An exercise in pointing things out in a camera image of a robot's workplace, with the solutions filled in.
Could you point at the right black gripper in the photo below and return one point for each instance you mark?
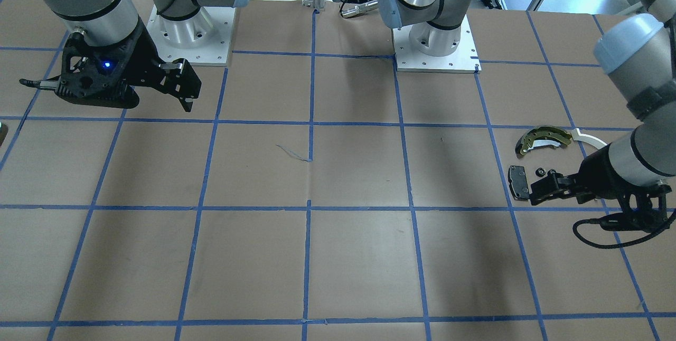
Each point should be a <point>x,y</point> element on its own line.
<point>141,61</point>

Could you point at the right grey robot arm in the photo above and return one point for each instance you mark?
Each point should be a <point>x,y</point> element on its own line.
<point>106,22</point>

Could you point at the green brake shoe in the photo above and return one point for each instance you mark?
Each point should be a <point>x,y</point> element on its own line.
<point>541,137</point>

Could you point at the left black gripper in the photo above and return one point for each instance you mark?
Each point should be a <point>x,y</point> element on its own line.
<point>597,173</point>

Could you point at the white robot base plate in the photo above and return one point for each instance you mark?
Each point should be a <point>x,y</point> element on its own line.
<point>203,40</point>

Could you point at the brown paper table mat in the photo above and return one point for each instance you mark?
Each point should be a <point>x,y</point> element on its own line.
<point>315,192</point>

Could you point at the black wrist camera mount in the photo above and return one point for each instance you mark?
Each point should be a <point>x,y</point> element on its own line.
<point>92,75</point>

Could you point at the black brake pad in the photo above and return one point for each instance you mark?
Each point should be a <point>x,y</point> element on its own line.
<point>518,184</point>

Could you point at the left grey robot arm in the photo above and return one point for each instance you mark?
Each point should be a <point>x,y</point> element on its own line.
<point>637,55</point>

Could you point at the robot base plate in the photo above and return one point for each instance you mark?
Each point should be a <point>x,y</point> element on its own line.
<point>423,48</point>

